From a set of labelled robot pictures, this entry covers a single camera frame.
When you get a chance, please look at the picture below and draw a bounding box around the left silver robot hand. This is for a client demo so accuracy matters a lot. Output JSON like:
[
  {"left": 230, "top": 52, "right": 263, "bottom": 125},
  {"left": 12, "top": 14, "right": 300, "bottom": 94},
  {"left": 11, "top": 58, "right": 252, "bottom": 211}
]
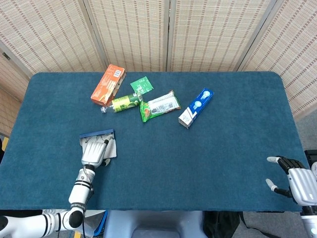
[{"left": 81, "top": 139, "right": 111, "bottom": 167}]

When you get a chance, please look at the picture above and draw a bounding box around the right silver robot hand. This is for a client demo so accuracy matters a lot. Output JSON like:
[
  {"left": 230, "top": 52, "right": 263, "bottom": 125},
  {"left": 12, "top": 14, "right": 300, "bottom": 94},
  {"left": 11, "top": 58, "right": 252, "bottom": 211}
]
[{"left": 265, "top": 156, "right": 317, "bottom": 205}]

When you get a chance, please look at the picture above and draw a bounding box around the blue glasses case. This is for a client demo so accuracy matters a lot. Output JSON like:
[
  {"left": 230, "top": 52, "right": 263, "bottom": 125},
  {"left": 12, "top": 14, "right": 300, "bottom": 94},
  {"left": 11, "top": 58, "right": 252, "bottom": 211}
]
[{"left": 79, "top": 128, "right": 118, "bottom": 161}]

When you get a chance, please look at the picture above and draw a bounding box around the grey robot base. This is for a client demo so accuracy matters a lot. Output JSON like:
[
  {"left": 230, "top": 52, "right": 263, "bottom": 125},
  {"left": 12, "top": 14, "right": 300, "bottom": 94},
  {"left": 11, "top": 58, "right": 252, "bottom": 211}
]
[{"left": 103, "top": 210, "right": 208, "bottom": 238}]

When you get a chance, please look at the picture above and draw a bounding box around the black plastic tray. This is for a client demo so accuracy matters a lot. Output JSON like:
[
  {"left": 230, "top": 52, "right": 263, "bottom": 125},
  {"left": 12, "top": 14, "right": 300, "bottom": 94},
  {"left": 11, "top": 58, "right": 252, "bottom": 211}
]
[{"left": 304, "top": 149, "right": 317, "bottom": 166}]

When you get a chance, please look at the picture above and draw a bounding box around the orange carton box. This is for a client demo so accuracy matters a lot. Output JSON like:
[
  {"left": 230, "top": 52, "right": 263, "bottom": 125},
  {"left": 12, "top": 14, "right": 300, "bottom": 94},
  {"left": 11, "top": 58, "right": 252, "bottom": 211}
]
[{"left": 90, "top": 64, "right": 127, "bottom": 107}]

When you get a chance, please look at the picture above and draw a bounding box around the blue light bulb box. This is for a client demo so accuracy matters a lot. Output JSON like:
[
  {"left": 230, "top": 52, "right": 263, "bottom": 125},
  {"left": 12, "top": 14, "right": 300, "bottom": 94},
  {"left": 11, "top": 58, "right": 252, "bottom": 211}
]
[{"left": 178, "top": 87, "right": 215, "bottom": 130}]

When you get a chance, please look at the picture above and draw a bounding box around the green tea bottle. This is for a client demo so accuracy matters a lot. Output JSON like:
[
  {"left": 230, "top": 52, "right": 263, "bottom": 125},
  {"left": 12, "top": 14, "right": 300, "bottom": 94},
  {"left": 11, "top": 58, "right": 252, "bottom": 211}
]
[{"left": 100, "top": 93, "right": 144, "bottom": 114}]

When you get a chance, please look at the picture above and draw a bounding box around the white paper sheet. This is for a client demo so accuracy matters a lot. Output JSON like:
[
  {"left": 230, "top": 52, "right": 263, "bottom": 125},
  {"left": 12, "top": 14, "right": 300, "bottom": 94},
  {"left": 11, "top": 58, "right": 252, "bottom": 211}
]
[{"left": 85, "top": 210, "right": 106, "bottom": 219}]

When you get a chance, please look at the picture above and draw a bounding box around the clear plastic bag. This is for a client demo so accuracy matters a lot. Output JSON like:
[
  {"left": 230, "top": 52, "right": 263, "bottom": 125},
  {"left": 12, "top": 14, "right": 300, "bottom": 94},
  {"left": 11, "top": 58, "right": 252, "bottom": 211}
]
[{"left": 42, "top": 209, "right": 107, "bottom": 238}]

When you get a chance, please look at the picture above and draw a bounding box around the green snack bag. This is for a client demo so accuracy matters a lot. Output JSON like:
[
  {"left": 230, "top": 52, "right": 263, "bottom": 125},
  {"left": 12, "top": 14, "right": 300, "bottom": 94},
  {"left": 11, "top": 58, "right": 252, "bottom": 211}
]
[{"left": 139, "top": 90, "right": 182, "bottom": 123}]

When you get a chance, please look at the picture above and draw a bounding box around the small green sachet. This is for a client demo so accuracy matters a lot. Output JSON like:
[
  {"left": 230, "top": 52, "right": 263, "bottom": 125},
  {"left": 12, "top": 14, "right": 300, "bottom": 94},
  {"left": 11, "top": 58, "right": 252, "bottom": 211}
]
[{"left": 130, "top": 76, "right": 154, "bottom": 95}]

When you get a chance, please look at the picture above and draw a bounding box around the black bag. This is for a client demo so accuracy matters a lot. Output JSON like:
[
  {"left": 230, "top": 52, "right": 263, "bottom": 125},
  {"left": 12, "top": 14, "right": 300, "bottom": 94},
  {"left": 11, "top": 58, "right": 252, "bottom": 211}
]
[{"left": 203, "top": 210, "right": 246, "bottom": 238}]

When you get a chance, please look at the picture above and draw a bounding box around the blue table cloth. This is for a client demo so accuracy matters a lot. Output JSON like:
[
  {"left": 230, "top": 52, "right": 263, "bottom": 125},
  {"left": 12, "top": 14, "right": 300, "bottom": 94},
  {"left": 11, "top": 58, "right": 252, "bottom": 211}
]
[{"left": 0, "top": 71, "right": 313, "bottom": 213}]

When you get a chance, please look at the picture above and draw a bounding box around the woven bamboo folding screen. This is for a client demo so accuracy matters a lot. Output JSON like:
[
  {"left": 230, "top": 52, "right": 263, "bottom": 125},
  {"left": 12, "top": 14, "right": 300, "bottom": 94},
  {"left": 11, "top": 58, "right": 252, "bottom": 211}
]
[{"left": 0, "top": 0, "right": 317, "bottom": 138}]

